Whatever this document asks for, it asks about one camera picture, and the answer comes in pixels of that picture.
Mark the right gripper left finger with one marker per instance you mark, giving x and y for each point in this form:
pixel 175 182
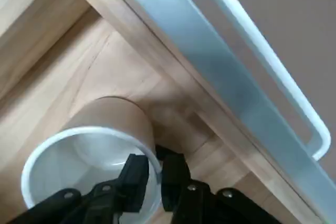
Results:
pixel 131 182

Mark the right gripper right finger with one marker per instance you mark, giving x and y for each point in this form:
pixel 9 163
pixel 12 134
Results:
pixel 176 176

